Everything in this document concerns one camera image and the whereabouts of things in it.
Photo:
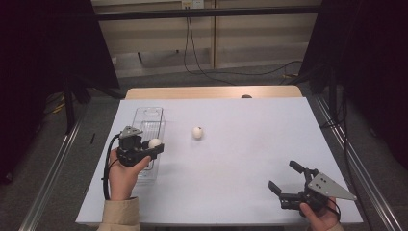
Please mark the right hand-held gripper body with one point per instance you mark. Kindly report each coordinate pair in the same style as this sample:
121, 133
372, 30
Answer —
324, 186

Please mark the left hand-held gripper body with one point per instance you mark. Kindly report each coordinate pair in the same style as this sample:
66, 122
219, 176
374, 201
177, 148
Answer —
131, 154

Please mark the clear plastic container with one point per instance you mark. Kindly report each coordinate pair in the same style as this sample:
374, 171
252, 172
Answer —
150, 122

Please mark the person's left hand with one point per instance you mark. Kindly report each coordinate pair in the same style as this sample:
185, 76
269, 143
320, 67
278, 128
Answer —
123, 183

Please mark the person's right hand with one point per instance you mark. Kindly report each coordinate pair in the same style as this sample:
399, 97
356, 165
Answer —
319, 221

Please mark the light wooden table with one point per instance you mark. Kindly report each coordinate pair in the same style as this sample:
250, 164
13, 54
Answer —
192, 92

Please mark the black metal stand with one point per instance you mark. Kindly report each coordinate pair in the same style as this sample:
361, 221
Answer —
69, 109

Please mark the black curtain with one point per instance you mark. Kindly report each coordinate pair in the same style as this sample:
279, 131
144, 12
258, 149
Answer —
369, 64
48, 48

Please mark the black metal crossbar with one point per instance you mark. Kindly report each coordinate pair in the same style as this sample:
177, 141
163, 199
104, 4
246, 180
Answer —
208, 12

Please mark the aluminium floor rail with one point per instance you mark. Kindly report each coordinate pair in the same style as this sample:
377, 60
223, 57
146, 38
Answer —
362, 179
51, 179

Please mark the wall power outlet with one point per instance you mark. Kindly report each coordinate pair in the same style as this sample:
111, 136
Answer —
192, 4

